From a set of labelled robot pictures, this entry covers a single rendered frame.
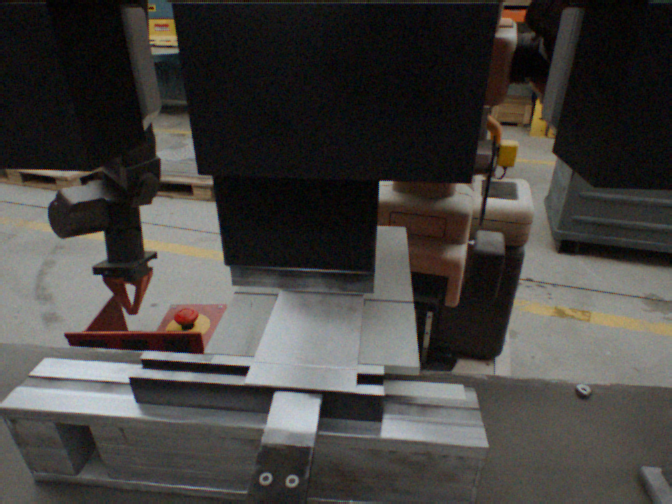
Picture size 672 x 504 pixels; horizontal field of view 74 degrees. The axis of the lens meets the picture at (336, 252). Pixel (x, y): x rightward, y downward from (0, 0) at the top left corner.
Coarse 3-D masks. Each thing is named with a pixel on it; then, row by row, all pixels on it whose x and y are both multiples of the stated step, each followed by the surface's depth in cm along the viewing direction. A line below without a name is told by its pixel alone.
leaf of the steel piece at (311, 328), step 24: (288, 312) 42; (312, 312) 42; (336, 312) 42; (360, 312) 42; (264, 336) 39; (288, 336) 39; (312, 336) 39; (336, 336) 39; (360, 336) 39; (264, 360) 36; (288, 360) 36; (312, 360) 36; (336, 360) 36
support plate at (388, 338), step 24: (384, 240) 55; (384, 264) 50; (408, 264) 50; (240, 288) 46; (264, 288) 46; (384, 288) 46; (408, 288) 46; (240, 312) 42; (264, 312) 42; (384, 312) 42; (408, 312) 42; (216, 336) 39; (240, 336) 39; (384, 336) 39; (408, 336) 39; (360, 360) 36; (384, 360) 36; (408, 360) 36
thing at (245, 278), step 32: (224, 192) 27; (256, 192) 27; (288, 192) 27; (320, 192) 26; (352, 192) 26; (224, 224) 28; (256, 224) 28; (288, 224) 28; (320, 224) 27; (352, 224) 27; (224, 256) 29; (256, 256) 29; (288, 256) 29; (320, 256) 28; (352, 256) 28; (288, 288) 31; (320, 288) 31; (352, 288) 30
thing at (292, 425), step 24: (288, 408) 31; (312, 408) 31; (264, 432) 29; (288, 432) 29; (312, 432) 29; (264, 456) 28; (288, 456) 28; (312, 456) 28; (264, 480) 26; (288, 480) 26
